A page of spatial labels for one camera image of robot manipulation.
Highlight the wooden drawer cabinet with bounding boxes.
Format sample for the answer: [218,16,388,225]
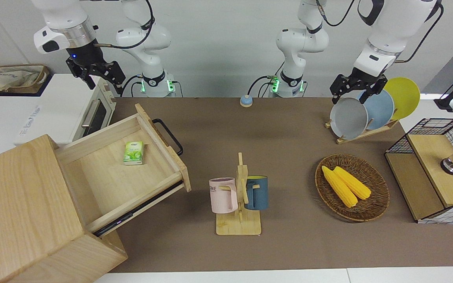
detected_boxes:
[55,103,192,237]

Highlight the green tissue pack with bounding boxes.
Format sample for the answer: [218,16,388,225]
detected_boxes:
[123,141,145,165]

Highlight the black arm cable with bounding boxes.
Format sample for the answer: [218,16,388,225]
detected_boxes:
[394,3,444,63]
[93,0,156,50]

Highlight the light blue plate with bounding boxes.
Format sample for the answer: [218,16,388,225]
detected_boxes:
[358,90,395,130]

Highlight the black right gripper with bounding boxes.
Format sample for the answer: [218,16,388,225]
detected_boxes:
[66,41,126,96]

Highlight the brown table mat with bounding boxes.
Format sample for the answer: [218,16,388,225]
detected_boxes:
[112,96,453,272]

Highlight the brown wicker basket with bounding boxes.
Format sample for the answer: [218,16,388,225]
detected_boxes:
[315,154,390,222]

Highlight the white toaster oven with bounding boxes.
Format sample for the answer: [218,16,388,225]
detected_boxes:
[13,74,116,147]

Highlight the dark blue mug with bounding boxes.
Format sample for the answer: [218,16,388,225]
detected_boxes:
[244,176,269,211]

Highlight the wooden mug tree stand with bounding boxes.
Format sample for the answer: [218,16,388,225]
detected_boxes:
[216,153,261,236]

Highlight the beige cloth bag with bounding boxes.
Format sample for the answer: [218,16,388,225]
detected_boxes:
[0,64,50,95]

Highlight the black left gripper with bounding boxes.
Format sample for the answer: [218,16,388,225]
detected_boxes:
[330,67,389,105]

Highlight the black metal drawer handle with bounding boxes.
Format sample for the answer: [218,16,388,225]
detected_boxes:
[152,119,184,156]

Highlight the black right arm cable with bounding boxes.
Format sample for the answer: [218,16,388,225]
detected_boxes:
[93,0,156,50]

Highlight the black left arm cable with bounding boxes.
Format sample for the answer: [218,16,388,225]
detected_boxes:
[394,3,444,63]

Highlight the grey plate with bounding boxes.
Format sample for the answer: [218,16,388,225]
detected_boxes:
[330,97,368,140]

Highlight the wooden plate rack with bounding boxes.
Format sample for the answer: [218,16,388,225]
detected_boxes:
[325,118,399,145]

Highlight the light wooden cabinet box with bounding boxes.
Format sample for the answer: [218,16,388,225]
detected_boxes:
[0,134,129,283]

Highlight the pink mug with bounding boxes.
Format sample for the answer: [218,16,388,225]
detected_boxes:
[209,178,238,214]

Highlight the yellow plate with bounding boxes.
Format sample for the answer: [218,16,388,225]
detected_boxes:
[384,77,420,120]

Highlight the yellow corn cob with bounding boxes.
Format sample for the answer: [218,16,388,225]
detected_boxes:
[322,165,358,208]
[333,166,372,200]

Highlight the wire and wood shelf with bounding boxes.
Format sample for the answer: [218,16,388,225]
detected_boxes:
[385,118,453,224]

